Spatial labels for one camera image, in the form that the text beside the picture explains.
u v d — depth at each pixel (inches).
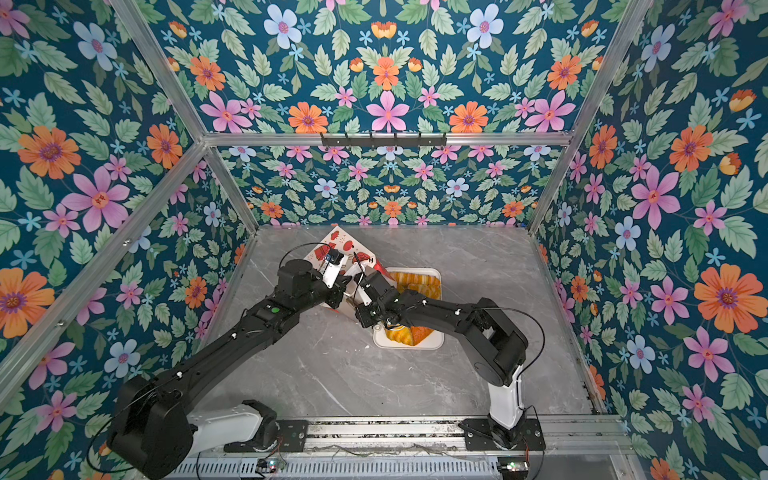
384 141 36.4
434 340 35.4
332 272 27.4
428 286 38.8
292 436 29.0
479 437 28.3
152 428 15.6
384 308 27.1
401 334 33.7
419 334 34.7
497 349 19.2
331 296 28.3
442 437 29.5
